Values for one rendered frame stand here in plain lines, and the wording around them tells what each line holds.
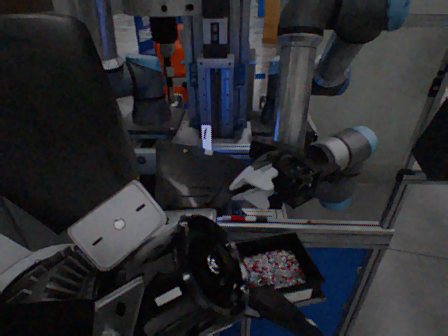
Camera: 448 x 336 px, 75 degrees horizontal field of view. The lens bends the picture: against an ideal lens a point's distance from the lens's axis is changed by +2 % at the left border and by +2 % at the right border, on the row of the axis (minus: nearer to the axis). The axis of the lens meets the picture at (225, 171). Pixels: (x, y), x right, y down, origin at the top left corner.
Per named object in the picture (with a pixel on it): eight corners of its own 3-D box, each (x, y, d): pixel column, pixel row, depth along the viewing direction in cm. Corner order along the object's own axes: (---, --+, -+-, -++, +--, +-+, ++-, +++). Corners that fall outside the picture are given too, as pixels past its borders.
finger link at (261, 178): (249, 192, 43) (291, 175, 48) (226, 172, 47) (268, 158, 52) (246, 207, 45) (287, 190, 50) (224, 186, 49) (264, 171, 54)
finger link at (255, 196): (245, 213, 46) (287, 191, 50) (224, 192, 50) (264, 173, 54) (244, 226, 48) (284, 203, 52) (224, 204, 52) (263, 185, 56)
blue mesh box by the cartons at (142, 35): (138, 60, 671) (131, 11, 618) (161, 50, 775) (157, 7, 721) (174, 62, 653) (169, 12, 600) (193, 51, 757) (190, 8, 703)
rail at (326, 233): (101, 241, 93) (95, 223, 88) (106, 232, 96) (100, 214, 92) (387, 249, 90) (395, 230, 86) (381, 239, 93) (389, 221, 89)
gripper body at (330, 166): (299, 179, 47) (345, 157, 52) (264, 153, 52) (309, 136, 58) (290, 212, 51) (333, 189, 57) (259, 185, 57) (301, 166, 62)
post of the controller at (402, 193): (382, 229, 86) (404, 174, 76) (377, 222, 89) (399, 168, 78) (392, 229, 86) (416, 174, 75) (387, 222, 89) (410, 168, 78)
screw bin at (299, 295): (237, 316, 69) (238, 299, 65) (222, 260, 82) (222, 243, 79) (321, 298, 73) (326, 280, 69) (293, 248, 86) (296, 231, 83)
